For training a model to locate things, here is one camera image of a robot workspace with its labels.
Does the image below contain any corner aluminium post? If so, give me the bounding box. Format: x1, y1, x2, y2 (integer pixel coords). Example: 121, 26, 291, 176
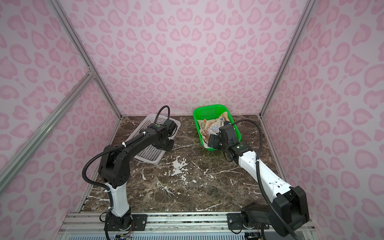
47, 0, 123, 120
259, 0, 318, 119

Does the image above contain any left corner aluminium post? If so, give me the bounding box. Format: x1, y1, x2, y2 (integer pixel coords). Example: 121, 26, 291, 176
47, 0, 123, 120

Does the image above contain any right corner aluminium post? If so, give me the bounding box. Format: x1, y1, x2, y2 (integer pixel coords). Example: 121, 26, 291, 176
259, 0, 318, 119

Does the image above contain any rabbit print towel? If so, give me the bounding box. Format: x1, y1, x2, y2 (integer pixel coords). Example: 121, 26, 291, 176
198, 117, 226, 149

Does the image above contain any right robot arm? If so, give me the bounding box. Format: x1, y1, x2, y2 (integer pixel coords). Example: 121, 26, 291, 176
208, 122, 310, 240

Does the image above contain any green plastic basket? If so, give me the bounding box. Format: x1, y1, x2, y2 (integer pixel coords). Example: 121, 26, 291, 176
193, 104, 235, 151

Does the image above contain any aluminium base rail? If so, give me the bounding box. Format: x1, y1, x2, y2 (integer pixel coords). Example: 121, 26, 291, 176
55, 211, 319, 240

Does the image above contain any orange patterned towel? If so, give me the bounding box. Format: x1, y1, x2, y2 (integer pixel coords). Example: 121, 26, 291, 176
216, 112, 231, 124

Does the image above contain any left diagonal aluminium strut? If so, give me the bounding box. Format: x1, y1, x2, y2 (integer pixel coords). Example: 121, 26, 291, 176
1, 71, 95, 193

